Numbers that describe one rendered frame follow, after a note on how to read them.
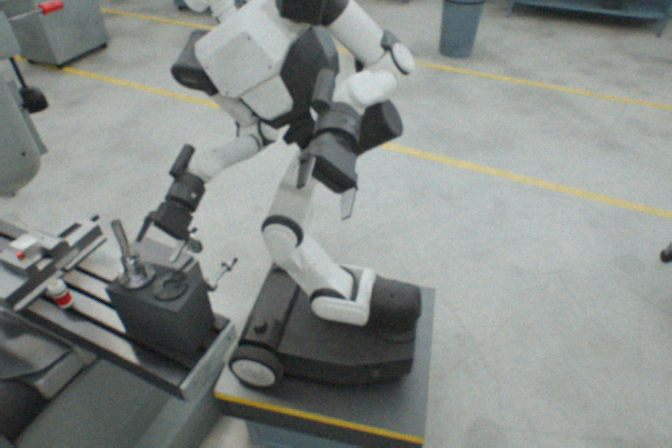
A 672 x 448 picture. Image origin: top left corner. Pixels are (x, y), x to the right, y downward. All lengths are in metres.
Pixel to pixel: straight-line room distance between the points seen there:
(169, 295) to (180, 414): 0.97
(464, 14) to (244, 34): 4.49
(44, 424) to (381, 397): 1.08
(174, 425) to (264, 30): 1.56
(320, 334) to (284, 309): 0.17
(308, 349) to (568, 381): 1.34
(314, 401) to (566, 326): 1.48
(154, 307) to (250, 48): 0.66
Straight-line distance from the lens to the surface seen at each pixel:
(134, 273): 1.24
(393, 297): 1.63
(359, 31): 1.11
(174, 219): 1.22
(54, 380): 1.62
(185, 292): 1.21
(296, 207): 1.41
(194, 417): 2.11
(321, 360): 1.69
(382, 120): 1.17
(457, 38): 5.54
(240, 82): 1.17
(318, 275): 1.60
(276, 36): 1.09
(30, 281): 1.62
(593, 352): 2.70
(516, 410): 2.37
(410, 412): 1.80
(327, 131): 0.84
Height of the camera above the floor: 2.01
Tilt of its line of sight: 39 degrees down
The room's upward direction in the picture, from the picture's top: straight up
